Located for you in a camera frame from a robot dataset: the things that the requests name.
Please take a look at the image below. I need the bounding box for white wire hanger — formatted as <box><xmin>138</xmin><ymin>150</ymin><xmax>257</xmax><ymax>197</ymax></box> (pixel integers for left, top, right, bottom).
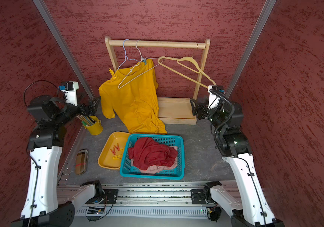
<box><xmin>118</xmin><ymin>40</ymin><xmax>163</xmax><ymax>89</ymax></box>

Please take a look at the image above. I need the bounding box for dark red t-shirt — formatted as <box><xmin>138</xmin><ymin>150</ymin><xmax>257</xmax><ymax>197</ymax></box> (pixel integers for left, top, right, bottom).
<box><xmin>127</xmin><ymin>137</ymin><xmax>179</xmax><ymax>171</ymax></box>

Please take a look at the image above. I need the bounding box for yellow t-shirt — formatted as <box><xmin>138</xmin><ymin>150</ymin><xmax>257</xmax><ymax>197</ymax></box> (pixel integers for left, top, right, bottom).
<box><xmin>99</xmin><ymin>59</ymin><xmax>167</xmax><ymax>134</ymax></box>

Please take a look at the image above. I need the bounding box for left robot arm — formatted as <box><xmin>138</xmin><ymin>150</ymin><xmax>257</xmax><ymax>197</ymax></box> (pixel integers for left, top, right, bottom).
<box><xmin>10</xmin><ymin>95</ymin><xmax>106</xmax><ymax>227</ymax></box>

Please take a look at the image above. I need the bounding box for yellow plastic tray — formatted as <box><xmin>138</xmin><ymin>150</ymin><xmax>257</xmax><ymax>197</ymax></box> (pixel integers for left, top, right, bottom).
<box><xmin>98</xmin><ymin>131</ymin><xmax>130</xmax><ymax>170</ymax></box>

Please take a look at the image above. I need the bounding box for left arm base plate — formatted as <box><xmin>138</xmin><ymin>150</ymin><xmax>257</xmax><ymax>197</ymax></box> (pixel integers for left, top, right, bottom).
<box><xmin>85</xmin><ymin>189</ymin><xmax>118</xmax><ymax>205</ymax></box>

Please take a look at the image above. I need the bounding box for aluminium mounting rail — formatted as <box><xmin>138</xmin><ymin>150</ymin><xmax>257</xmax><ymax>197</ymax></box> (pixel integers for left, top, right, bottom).
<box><xmin>57</xmin><ymin>181</ymin><xmax>240</xmax><ymax>206</ymax></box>

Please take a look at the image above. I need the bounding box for pink printed t-shirt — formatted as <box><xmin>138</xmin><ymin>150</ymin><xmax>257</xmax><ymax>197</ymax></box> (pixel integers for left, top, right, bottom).
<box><xmin>130</xmin><ymin>146</ymin><xmax>179</xmax><ymax>175</ymax></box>

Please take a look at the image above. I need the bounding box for pencils bundle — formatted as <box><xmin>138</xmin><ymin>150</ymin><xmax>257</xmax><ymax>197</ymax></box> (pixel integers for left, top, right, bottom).
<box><xmin>77</xmin><ymin>115</ymin><xmax>95</xmax><ymax>126</ymax></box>

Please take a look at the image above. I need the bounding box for wooden clothes rack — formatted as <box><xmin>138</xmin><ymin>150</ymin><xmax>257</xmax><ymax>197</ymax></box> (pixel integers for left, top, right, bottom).
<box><xmin>104</xmin><ymin>37</ymin><xmax>216</xmax><ymax>125</ymax></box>

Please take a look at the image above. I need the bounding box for light blue wire hanger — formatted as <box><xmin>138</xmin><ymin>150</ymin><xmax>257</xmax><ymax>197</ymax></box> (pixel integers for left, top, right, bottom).
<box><xmin>117</xmin><ymin>39</ymin><xmax>143</xmax><ymax>71</ymax></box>

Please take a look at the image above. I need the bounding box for cream plastic hanger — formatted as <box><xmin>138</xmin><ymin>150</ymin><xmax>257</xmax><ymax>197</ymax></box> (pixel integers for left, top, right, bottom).
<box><xmin>157</xmin><ymin>56</ymin><xmax>217</xmax><ymax>89</ymax></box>

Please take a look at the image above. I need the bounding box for teal plastic basket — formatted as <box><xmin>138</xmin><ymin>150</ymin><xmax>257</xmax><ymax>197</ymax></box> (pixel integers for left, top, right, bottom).
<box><xmin>119</xmin><ymin>133</ymin><xmax>185</xmax><ymax>180</ymax></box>

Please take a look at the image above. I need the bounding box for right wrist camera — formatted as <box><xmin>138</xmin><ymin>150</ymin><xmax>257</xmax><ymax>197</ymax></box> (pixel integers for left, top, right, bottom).
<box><xmin>208</xmin><ymin>85</ymin><xmax>225</xmax><ymax>109</ymax></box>

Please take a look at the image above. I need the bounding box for yellow pencil cup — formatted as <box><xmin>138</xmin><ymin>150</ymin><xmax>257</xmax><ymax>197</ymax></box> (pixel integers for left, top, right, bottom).
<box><xmin>84</xmin><ymin>116</ymin><xmax>103</xmax><ymax>136</ymax></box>

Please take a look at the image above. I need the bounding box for plaid pencil case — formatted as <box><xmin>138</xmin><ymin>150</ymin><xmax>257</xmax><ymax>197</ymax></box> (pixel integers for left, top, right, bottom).
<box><xmin>75</xmin><ymin>149</ymin><xmax>88</xmax><ymax>175</ymax></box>

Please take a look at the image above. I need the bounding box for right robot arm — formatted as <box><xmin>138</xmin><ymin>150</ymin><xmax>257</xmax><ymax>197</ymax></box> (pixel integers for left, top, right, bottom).
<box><xmin>190</xmin><ymin>97</ymin><xmax>284</xmax><ymax>227</ymax></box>

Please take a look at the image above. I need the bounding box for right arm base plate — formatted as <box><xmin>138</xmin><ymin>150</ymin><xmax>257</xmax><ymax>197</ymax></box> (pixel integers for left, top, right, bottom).
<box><xmin>190</xmin><ymin>189</ymin><xmax>217</xmax><ymax>205</ymax></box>

